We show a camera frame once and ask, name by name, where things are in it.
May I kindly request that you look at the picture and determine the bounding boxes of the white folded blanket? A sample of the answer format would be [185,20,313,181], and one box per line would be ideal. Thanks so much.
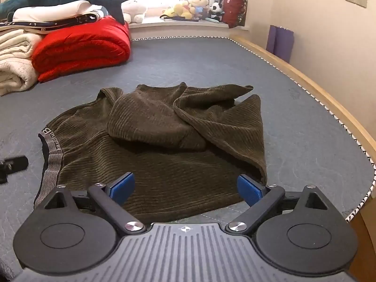
[7,0,110,23]

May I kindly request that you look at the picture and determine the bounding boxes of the panda plush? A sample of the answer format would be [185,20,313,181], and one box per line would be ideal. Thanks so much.
[208,2,225,22]

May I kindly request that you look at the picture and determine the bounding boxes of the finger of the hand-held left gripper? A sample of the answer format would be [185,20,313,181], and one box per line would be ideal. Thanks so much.
[0,155,29,184]

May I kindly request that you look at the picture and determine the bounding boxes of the small yellow plush toy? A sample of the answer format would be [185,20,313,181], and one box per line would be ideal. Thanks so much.
[160,6,177,19]

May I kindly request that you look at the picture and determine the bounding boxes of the dark red cushion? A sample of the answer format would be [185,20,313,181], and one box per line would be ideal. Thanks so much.
[222,0,249,29]

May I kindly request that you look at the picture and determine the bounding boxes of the red quilt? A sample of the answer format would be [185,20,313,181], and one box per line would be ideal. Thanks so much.
[31,16,131,83]

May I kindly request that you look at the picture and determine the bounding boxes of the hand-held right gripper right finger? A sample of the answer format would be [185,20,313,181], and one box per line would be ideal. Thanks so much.
[225,174,333,236]

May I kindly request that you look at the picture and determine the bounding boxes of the yellow bear plush blue outfit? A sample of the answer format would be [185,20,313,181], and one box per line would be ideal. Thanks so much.
[188,0,211,21]

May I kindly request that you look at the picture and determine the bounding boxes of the purple foam block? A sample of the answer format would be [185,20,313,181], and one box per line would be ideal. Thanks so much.
[266,25,295,64]

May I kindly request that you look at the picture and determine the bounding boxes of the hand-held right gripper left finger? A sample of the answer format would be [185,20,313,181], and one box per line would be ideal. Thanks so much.
[44,172,146,236]

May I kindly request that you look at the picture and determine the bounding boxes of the wooden bed frame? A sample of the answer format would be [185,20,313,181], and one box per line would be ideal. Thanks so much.
[229,34,376,282]

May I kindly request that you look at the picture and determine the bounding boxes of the navy patterned blanket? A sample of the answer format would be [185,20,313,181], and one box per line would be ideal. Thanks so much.
[0,11,102,33]

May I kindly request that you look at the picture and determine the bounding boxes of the brown corduroy pants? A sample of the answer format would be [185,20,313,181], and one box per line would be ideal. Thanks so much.
[34,82,268,225]

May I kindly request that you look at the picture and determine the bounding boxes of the white plush toy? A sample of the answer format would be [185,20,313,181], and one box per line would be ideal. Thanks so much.
[121,0,147,24]

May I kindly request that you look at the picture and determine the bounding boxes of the cream folded blanket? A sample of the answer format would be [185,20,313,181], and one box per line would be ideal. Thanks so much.
[0,31,45,96]

